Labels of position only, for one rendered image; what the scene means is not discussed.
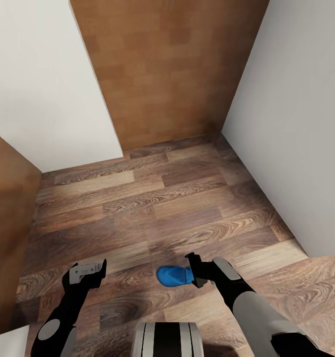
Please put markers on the robot trunk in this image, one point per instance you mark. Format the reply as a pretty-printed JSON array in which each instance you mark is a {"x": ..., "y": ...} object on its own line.
[{"x": 167, "y": 339}]

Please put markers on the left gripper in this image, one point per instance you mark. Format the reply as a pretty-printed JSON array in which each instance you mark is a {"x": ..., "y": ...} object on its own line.
[{"x": 89, "y": 281}]

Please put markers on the sandal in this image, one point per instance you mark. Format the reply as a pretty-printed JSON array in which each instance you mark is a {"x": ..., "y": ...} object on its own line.
[{"x": 170, "y": 276}]

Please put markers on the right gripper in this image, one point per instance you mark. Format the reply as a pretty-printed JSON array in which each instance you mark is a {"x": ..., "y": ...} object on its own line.
[{"x": 195, "y": 263}]

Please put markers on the sliding door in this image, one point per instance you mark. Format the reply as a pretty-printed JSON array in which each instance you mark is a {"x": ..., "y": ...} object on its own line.
[
  {"x": 168, "y": 69},
  {"x": 19, "y": 184}
]

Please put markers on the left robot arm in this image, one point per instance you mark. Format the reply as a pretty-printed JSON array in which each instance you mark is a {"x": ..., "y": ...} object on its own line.
[{"x": 57, "y": 336}]

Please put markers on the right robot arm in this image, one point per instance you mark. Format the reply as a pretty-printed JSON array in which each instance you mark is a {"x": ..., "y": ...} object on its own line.
[{"x": 267, "y": 331}]

